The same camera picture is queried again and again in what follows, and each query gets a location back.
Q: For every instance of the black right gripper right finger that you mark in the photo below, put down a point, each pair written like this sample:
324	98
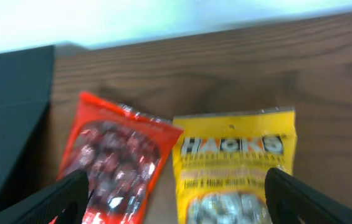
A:
292	201

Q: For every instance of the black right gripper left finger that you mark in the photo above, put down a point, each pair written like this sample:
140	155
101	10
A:
62	202

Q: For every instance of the red Hacks candy bag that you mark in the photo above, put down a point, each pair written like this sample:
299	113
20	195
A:
123	153

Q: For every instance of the yellow Hacks candy bag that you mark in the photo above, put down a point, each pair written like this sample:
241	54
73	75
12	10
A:
220	162

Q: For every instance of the black box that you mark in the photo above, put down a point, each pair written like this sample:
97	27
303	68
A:
25	87

